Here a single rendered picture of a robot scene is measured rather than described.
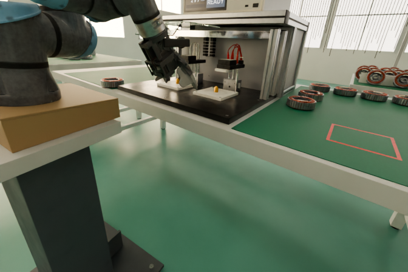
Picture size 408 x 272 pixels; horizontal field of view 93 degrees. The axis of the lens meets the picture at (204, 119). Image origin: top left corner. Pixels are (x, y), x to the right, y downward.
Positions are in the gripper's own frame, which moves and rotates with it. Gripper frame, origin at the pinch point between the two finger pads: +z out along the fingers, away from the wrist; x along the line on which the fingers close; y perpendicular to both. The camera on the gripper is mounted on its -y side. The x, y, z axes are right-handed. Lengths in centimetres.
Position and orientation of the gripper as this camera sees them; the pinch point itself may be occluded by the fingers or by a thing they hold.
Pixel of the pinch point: (182, 85)
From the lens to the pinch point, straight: 71.0
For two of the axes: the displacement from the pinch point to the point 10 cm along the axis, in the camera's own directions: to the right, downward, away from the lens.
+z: 2.6, 6.7, 6.9
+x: 8.0, 2.6, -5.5
